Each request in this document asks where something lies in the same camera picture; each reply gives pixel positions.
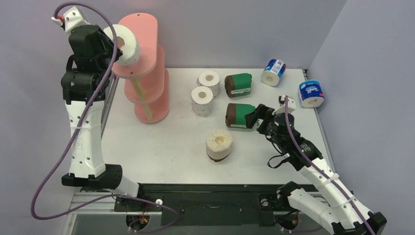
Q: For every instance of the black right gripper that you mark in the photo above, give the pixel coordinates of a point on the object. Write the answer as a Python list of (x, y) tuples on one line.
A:
[(261, 116)]

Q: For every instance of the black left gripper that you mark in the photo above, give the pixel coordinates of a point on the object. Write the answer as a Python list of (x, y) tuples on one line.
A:
[(110, 45)]

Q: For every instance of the cream brown paper roll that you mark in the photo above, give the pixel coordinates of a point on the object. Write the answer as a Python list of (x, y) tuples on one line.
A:
[(218, 145)]

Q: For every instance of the white dotted toilet roll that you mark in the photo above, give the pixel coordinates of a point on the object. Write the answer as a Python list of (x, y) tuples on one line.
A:
[(202, 98), (210, 79), (129, 45)]

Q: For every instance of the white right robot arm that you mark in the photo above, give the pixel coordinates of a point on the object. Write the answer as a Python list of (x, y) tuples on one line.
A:
[(342, 213)]

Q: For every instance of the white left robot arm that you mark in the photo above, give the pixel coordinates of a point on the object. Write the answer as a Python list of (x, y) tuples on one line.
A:
[(84, 91)]

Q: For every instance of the pink three-tier wooden shelf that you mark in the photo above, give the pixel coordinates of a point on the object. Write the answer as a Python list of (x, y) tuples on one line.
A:
[(147, 80)]

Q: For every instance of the green brown wrapped roll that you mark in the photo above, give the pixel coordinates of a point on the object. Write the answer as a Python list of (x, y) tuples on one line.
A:
[(235, 114), (238, 84)]

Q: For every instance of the blue white packaged roll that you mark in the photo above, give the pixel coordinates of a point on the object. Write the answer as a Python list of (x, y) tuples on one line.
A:
[(273, 72)]

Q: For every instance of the blue Tempo packaged roll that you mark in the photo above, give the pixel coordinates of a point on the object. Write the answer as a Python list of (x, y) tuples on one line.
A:
[(311, 94)]

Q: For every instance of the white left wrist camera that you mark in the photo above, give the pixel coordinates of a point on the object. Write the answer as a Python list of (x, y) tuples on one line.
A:
[(71, 19)]

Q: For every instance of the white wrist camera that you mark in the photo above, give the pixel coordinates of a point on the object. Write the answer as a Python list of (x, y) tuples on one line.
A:
[(71, 19), (287, 104)]

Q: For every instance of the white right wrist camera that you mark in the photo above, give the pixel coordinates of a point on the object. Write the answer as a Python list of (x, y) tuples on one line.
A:
[(287, 104)]

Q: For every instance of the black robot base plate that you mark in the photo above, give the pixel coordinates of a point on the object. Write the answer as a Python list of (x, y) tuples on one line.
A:
[(207, 205)]

